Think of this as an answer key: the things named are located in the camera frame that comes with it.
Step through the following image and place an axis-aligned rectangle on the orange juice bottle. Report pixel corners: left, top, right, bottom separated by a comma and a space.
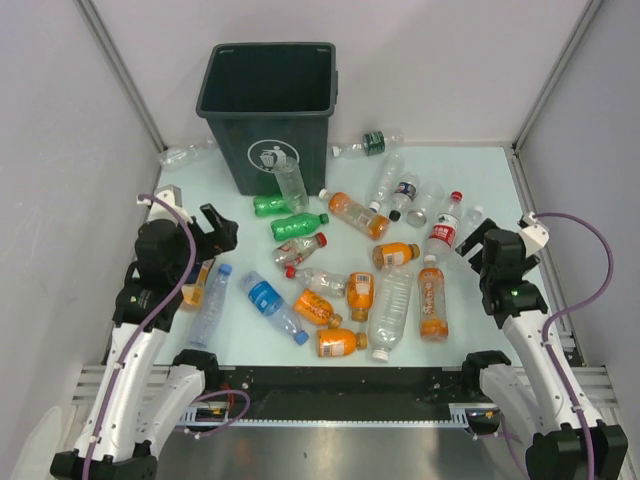
293, 289, 342, 329
316, 329, 368, 358
372, 242, 420, 270

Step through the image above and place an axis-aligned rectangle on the orange juice bottle barcode up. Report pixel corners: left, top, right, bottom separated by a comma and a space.
347, 272, 374, 322

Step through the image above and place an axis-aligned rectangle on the dark green plastic bin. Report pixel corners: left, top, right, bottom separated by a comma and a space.
196, 42, 338, 196

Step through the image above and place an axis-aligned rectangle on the clear bottle blue cap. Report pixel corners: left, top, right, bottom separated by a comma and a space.
187, 263, 232, 349

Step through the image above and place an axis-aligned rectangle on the clear cup silver base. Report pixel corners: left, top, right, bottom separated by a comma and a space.
406, 181, 444, 228

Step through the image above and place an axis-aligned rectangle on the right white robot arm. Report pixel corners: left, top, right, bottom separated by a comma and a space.
455, 212, 628, 479

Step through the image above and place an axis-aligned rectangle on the crushed clear bottle far left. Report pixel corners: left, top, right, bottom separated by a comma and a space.
157, 138, 218, 171

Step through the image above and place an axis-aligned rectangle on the green bottle near bin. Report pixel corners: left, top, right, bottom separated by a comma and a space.
253, 195, 290, 218

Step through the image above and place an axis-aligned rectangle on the yellow navy milk tea bottle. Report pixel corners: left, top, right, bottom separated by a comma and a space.
180, 259, 215, 310

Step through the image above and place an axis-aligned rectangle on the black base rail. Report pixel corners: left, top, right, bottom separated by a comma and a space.
204, 366, 489, 422

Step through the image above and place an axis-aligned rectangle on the pepsi label clear bottle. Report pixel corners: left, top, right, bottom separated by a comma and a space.
389, 172, 420, 222

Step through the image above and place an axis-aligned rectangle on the orange tea bottle white cap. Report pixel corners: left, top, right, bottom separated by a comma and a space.
318, 189, 390, 241

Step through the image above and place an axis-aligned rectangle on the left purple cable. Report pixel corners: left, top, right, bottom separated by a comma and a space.
82, 192, 251, 480

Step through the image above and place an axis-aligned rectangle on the orange jasmine tea bottle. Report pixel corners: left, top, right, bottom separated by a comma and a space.
418, 255, 449, 342

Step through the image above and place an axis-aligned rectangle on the large clear bottle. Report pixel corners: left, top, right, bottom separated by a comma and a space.
367, 266, 414, 363

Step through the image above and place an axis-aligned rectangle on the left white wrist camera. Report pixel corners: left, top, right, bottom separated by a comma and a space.
137, 185, 193, 224

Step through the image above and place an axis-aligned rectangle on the green bottle with cap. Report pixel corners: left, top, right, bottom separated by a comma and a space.
270, 212, 329, 241

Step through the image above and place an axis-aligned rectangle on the orange juice bottle front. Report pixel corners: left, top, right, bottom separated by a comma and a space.
316, 329, 368, 358

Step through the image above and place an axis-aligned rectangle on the red cap clear crushed bottle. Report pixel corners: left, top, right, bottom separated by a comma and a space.
285, 267, 348, 298

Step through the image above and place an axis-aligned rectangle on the red label water bottle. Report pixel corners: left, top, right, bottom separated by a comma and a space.
424, 191, 463, 262

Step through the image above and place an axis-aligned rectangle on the green label clear bottle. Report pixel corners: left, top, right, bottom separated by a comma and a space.
328, 129, 404, 158

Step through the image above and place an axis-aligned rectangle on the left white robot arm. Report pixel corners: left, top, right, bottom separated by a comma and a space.
50, 195, 238, 479

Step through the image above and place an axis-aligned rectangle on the blue label water bottle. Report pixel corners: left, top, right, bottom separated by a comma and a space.
240, 271, 309, 346

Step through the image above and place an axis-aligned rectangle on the clear bottle white cap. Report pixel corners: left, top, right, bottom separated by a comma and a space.
367, 152, 404, 213

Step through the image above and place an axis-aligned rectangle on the purple cable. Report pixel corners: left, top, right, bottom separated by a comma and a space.
469, 212, 615, 480
82, 192, 251, 480

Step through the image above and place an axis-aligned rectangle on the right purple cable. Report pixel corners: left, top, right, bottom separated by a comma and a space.
469, 212, 615, 480

